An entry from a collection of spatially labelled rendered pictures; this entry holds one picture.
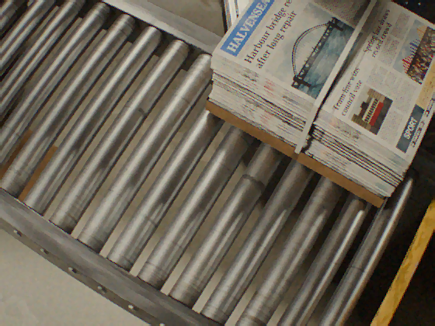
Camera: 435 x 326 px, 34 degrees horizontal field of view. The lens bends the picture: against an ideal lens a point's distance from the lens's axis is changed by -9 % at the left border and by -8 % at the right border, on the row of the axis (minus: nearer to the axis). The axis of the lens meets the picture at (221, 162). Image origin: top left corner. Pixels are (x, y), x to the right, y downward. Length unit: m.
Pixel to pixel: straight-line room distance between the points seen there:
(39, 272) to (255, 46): 1.16
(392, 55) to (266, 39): 0.22
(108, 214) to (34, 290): 0.85
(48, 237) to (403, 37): 0.73
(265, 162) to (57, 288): 0.94
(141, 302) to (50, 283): 0.88
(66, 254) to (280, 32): 0.54
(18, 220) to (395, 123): 0.69
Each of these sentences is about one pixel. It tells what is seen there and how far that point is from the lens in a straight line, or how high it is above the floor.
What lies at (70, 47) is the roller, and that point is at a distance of 1.50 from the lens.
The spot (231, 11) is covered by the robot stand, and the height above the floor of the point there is 0.23.
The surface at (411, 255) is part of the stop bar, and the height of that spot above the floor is 0.82.
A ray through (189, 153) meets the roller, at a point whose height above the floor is 0.80.
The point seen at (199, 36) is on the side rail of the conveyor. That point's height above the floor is 0.80.
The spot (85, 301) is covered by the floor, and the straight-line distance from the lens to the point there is 2.13.
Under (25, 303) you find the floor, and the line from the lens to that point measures 2.16.
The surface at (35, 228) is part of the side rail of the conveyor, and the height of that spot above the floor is 0.80.
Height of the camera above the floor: 2.08
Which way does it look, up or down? 68 degrees down
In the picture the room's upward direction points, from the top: 12 degrees clockwise
